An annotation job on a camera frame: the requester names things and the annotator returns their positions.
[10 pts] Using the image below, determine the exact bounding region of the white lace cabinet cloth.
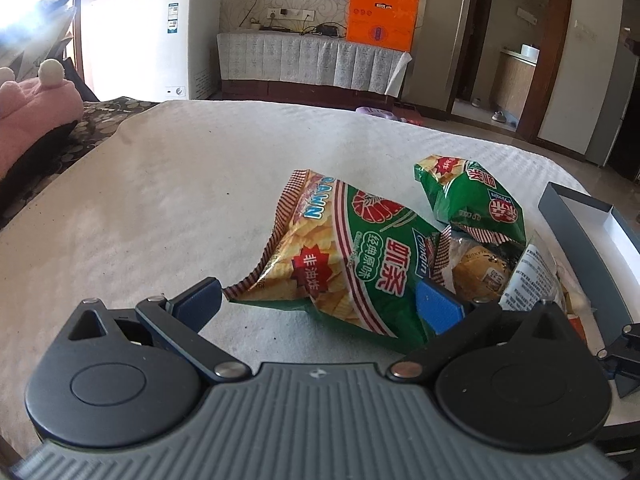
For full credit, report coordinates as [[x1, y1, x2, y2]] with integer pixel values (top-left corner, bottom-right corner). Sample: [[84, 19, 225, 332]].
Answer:
[[217, 30, 412, 98]]

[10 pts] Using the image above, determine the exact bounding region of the dark grey tray box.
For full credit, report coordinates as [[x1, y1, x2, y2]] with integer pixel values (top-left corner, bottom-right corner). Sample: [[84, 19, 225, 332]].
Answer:
[[537, 181, 640, 399]]

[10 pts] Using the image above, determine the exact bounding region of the small green shrimp chips bag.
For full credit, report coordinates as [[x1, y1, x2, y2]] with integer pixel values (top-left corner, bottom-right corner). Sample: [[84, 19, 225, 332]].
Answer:
[[414, 154, 526, 248]]

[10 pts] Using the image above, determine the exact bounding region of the purple detergent bottle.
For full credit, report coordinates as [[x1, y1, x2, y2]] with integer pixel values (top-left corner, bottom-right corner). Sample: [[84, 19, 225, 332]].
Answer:
[[356, 106, 397, 120]]

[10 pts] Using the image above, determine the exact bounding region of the clear white printed snack packet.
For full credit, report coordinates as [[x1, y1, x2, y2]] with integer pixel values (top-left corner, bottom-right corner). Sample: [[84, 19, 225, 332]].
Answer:
[[498, 232, 567, 313]]

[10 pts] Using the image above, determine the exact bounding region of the dark red TV cabinet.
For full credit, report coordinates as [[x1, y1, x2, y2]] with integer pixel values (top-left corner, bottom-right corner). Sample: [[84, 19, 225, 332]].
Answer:
[[221, 79, 396, 110]]

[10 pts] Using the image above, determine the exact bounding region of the brown bread snack packet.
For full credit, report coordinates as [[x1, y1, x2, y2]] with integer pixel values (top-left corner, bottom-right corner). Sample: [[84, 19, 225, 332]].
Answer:
[[442, 235, 512, 301]]

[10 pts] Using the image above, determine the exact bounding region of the orange gift box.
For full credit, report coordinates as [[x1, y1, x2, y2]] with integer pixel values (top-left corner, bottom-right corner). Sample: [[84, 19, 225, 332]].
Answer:
[[346, 0, 419, 52]]

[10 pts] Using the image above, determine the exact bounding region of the white chest freezer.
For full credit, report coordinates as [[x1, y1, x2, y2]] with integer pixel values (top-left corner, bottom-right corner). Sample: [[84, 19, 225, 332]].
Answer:
[[81, 0, 220, 102]]

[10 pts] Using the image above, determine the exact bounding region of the large shrimp chips bag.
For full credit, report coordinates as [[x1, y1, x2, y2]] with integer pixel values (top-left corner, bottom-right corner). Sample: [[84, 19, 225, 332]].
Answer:
[[224, 169, 450, 352]]

